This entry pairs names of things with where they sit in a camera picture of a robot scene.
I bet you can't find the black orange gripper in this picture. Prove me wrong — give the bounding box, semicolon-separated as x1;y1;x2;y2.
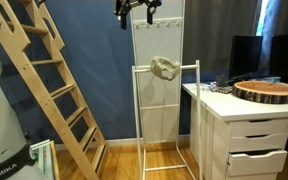
113;0;163;31

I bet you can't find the beige cap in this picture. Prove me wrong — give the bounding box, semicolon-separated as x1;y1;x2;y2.
149;55;182;82

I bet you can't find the white metal clothes rack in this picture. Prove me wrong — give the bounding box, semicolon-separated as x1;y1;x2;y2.
130;0;203;180

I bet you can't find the dark small desk cup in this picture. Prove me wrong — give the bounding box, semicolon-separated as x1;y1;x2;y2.
216;73;230;88

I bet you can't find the dark patterned desk item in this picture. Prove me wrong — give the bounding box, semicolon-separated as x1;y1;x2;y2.
210;84;234;95

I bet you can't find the small black monitor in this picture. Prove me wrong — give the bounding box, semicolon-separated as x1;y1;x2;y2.
228;35;264;83

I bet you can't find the light wooden ladder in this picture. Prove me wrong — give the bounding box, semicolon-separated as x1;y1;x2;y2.
0;0;108;180

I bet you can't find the bluish grey curtain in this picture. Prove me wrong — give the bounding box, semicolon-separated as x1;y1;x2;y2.
262;0;288;79

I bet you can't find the white desk with drawers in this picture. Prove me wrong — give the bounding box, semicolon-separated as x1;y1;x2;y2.
181;81;288;180

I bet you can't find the round wood slice with bark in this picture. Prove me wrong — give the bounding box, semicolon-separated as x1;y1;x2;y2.
231;80;288;105

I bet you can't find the large black monitor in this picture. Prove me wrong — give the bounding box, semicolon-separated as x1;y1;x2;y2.
269;31;288;85

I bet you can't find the white shallow desk drawer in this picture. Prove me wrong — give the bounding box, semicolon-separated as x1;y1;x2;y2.
230;118;288;138

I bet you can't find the wooden board edge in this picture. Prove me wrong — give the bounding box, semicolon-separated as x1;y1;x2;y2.
49;140;61;180

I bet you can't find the white medium desk drawer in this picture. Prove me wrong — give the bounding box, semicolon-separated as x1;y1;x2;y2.
229;133;288;153

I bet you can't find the white deep desk drawer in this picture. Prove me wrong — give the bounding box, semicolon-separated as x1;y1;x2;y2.
227;149;288;177

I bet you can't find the aluminium frame profile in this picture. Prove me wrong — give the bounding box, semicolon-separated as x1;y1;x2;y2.
29;139;56;180

